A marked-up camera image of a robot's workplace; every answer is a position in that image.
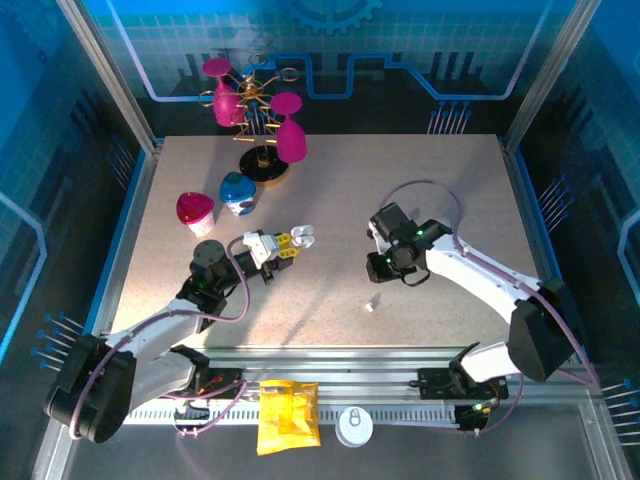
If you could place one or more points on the white oval charging case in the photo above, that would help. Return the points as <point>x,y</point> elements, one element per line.
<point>303,233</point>

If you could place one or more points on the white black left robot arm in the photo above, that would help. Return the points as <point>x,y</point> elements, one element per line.
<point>150,325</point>

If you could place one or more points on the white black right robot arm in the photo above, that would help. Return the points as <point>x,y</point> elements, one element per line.
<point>480,270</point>

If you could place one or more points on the white cup with pink lid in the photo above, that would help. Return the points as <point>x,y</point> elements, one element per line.
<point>194,207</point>

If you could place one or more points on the white cup with blue lid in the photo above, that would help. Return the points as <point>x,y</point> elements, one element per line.
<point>236,187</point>

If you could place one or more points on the pink wine glass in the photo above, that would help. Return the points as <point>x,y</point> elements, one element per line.
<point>222,105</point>
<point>291,142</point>

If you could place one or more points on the yellow snack bag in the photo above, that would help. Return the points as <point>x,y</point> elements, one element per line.
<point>287,420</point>

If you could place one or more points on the white pull-tab can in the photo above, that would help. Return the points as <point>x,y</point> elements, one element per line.
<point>353,427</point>

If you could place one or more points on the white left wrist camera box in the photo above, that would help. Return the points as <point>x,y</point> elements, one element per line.
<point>260,247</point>

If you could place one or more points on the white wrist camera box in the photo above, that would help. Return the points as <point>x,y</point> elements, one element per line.
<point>376,240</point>
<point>260,247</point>

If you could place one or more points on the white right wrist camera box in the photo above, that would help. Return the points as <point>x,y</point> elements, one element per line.
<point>376,240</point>

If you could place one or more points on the aluminium mounting rail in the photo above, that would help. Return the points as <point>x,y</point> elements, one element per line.
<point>350,367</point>

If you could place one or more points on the aluminium frame post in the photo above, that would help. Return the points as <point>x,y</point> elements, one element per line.
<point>107,75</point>
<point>550,75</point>

